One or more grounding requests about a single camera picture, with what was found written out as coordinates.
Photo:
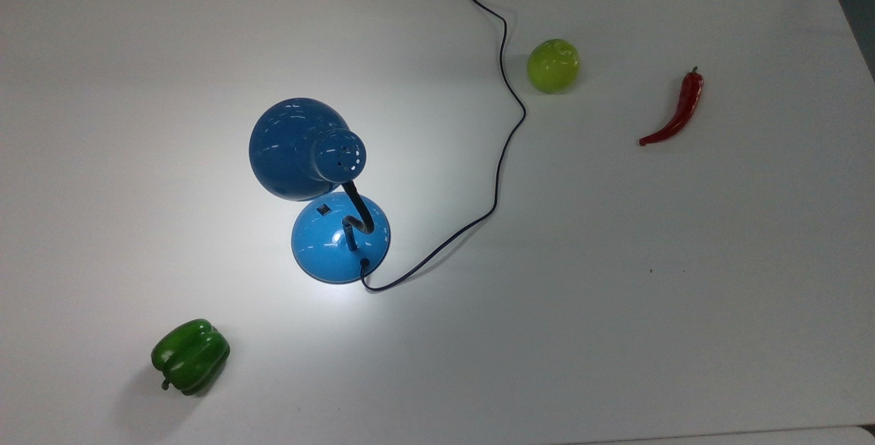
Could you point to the red chili pepper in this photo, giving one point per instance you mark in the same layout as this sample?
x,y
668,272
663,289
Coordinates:
x,y
686,104

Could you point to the blue desk lamp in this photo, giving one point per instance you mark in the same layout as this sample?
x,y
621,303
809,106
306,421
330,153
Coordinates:
x,y
307,151

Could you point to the green apple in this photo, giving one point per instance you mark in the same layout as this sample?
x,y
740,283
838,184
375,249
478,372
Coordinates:
x,y
552,68

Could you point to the green bell pepper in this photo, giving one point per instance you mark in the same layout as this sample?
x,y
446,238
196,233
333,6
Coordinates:
x,y
191,356

